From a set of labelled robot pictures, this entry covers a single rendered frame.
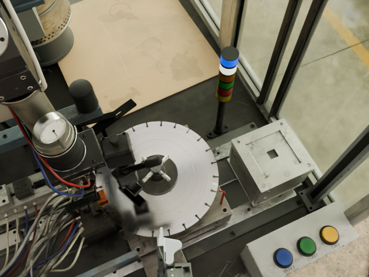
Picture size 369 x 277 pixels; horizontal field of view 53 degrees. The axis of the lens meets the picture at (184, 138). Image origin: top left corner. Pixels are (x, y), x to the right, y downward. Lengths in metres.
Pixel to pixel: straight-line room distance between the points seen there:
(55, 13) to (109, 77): 0.29
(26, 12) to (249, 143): 0.67
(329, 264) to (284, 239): 1.00
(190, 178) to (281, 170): 0.27
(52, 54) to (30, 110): 0.93
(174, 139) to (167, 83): 0.39
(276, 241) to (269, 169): 0.20
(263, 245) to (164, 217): 0.27
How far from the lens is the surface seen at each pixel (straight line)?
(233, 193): 1.19
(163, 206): 0.97
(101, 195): 0.98
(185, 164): 1.01
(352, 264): 2.06
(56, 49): 1.48
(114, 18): 1.61
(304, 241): 1.03
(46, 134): 0.56
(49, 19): 1.34
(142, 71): 1.42
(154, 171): 0.94
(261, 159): 1.09
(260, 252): 1.01
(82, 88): 0.95
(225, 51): 0.94
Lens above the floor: 1.88
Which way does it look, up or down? 63 degrees down
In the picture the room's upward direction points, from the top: 1 degrees counter-clockwise
